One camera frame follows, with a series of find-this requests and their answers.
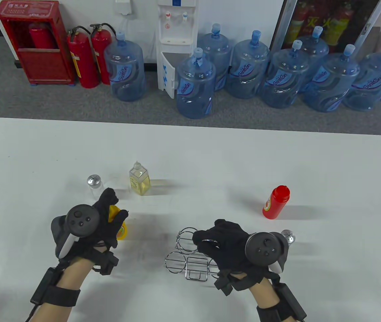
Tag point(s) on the glass salt seasoning bottle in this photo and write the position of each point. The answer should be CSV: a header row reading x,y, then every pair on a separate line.
x,y
94,181

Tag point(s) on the person's right forearm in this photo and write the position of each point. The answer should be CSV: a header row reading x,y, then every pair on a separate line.
x,y
264,295

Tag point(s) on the glass pepper seasoning bottle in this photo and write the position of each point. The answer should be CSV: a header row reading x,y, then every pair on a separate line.
x,y
289,236

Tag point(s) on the white water dispenser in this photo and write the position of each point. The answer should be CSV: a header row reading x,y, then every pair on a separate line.
x,y
173,23

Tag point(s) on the person's left forearm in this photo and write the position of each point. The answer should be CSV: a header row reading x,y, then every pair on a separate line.
x,y
73,278

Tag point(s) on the black right hand controller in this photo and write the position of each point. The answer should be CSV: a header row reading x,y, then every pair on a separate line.
x,y
264,250

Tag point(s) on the row of blue water jugs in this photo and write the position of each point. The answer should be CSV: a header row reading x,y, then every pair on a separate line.
x,y
196,85

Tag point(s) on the person's left hand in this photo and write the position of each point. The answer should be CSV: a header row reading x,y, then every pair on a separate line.
x,y
104,234

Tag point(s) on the yellow mustard seasoning bottle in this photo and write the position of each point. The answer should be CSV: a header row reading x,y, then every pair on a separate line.
x,y
114,213

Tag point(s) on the red fire extinguisher cabinet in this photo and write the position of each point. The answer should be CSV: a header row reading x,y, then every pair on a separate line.
x,y
42,63

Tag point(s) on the red ketchup seasoning bottle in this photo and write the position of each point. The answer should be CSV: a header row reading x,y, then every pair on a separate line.
x,y
275,203

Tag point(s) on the clear oil seasoning bottle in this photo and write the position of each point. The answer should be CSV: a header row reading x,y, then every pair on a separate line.
x,y
140,182

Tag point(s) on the red fire extinguisher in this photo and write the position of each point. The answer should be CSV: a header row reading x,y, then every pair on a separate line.
x,y
84,63
100,50
42,37

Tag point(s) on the glass door panel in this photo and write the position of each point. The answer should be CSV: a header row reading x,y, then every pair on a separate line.
x,y
334,20

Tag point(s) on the white wall box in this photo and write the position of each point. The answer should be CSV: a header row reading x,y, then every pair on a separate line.
x,y
123,6

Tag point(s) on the person's right hand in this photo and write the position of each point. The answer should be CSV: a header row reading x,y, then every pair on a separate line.
x,y
227,245

